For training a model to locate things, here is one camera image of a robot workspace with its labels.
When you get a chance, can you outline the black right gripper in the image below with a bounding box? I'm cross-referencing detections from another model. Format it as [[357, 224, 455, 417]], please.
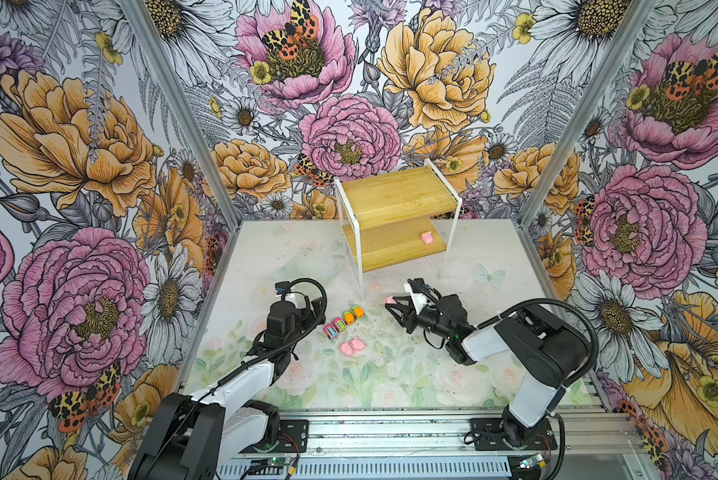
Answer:
[[384, 297, 452, 341]]

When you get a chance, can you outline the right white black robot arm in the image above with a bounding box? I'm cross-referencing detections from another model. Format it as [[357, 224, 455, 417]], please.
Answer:
[[384, 293, 599, 450]]

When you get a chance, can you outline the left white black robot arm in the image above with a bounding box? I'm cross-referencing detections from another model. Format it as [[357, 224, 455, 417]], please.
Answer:
[[127, 293, 327, 479]]

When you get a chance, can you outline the white wooden two-tier shelf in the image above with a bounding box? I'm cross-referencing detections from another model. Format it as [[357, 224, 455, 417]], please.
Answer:
[[334, 159, 463, 292]]

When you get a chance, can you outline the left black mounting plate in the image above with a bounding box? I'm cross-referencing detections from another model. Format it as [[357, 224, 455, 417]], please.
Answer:
[[252, 419, 310, 453]]

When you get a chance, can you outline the black mounting plate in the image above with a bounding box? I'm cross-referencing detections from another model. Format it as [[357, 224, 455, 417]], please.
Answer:
[[463, 417, 558, 451], [252, 419, 310, 453]]

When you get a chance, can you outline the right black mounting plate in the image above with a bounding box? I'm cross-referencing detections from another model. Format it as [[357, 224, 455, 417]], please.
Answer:
[[463, 417, 558, 451]]

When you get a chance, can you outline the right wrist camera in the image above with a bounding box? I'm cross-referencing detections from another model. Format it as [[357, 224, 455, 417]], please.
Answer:
[[405, 278, 437, 314]]

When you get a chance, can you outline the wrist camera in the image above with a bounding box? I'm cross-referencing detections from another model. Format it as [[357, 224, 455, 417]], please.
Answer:
[[275, 281, 290, 295], [405, 278, 437, 314]]

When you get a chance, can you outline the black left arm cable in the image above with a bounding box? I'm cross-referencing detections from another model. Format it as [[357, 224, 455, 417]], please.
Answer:
[[238, 277, 330, 385]]

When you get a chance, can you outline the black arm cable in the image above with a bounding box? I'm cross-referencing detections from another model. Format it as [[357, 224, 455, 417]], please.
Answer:
[[406, 278, 600, 388], [238, 277, 330, 385]]

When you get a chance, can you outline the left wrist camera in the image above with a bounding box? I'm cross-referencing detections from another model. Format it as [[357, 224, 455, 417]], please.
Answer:
[[275, 281, 290, 295]]

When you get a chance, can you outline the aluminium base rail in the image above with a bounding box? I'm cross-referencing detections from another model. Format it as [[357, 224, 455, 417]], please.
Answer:
[[281, 408, 642, 457]]

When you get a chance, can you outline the white vented cable duct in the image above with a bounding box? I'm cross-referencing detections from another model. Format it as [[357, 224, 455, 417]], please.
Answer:
[[216, 456, 512, 479]]

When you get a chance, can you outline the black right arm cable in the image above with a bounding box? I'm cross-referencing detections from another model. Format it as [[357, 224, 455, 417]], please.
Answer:
[[406, 278, 600, 388]]

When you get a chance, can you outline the aluminium left corner post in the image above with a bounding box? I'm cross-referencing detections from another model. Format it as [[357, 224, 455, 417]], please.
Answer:
[[116, 0, 243, 232]]

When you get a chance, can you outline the aluminium corner post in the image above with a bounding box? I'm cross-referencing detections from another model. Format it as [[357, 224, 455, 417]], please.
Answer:
[[517, 0, 660, 228], [116, 0, 243, 232]]

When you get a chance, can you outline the aluminium right corner post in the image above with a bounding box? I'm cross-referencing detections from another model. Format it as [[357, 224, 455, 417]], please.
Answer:
[[517, 0, 660, 228]]

